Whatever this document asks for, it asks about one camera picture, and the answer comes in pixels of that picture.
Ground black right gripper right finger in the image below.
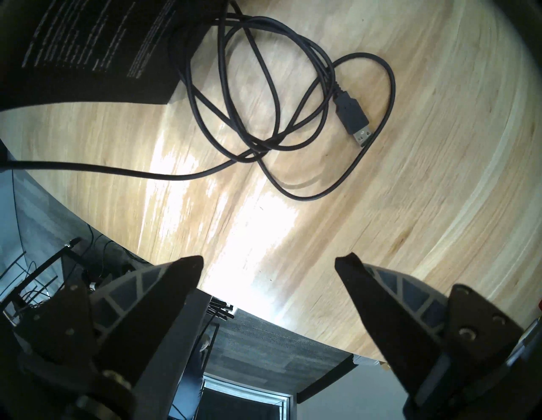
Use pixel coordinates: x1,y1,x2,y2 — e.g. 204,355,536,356
335,253,523,420

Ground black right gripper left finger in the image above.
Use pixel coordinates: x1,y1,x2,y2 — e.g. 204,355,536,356
13,255,205,394

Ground black wired computer mouse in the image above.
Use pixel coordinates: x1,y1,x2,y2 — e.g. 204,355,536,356
0,0,396,202

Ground black cardboard box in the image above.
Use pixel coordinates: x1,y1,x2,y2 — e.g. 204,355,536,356
0,0,231,111

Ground tangled black cables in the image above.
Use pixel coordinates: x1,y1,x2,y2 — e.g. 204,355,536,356
64,224,140,293

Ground black wire equipment rack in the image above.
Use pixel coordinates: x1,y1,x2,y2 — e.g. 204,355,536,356
0,237,85,318

